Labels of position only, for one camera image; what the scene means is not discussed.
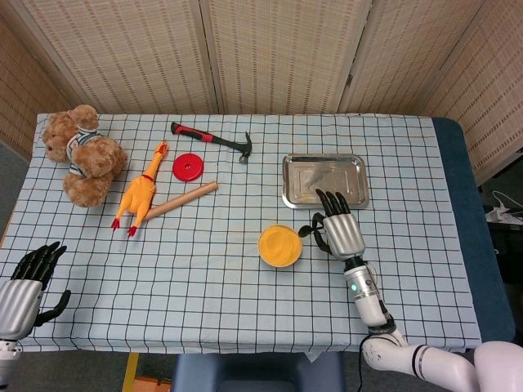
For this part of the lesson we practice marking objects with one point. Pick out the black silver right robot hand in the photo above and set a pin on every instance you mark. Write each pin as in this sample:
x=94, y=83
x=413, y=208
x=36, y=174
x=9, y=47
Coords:
x=345, y=237

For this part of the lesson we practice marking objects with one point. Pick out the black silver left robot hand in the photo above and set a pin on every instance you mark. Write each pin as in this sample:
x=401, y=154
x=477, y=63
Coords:
x=18, y=310

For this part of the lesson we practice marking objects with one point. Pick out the black spoon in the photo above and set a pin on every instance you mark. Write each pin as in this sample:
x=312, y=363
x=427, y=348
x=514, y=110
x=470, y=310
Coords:
x=303, y=232

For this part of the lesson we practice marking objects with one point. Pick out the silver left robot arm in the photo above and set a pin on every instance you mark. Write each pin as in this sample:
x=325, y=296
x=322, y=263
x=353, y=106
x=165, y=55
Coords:
x=9, y=361

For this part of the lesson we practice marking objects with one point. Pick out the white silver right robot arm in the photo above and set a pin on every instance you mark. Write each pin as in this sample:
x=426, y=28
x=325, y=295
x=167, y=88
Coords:
x=369, y=302

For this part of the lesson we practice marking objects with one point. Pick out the white bowl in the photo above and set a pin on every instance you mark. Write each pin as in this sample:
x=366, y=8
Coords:
x=300, y=259

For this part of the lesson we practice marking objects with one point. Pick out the orange powder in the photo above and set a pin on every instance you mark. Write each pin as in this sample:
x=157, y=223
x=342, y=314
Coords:
x=280, y=247

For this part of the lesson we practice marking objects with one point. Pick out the stainless steel tray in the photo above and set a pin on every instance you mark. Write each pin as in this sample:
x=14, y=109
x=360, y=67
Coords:
x=298, y=179

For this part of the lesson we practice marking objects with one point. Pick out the blue padded table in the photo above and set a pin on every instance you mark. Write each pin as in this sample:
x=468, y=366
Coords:
x=461, y=179

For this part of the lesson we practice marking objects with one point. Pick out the light blue checkered tablecloth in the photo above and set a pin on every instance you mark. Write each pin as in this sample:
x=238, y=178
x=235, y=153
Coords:
x=204, y=294

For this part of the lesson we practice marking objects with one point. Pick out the orange box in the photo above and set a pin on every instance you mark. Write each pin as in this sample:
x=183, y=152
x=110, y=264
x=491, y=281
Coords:
x=152, y=386

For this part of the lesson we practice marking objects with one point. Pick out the wooden rolling stick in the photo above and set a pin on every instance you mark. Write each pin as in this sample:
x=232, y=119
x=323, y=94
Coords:
x=188, y=198

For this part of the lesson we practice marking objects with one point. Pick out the blue chair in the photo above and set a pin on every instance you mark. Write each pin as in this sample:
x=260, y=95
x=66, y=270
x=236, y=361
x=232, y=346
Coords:
x=257, y=373

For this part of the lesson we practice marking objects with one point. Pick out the brown teddy bear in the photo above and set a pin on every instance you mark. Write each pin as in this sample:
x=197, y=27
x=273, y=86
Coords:
x=92, y=161

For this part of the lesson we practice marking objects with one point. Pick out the yellow rubber chicken toy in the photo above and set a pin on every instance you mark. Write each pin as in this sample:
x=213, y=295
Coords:
x=141, y=194

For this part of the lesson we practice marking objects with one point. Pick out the red round disc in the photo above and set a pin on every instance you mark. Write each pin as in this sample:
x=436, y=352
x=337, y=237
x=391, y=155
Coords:
x=181, y=171

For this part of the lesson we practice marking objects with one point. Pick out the red black claw hammer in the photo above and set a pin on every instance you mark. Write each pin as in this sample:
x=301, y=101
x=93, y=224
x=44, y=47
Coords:
x=196, y=134

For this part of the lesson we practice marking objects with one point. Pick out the beige folding screen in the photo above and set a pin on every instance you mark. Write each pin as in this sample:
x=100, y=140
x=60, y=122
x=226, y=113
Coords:
x=278, y=53

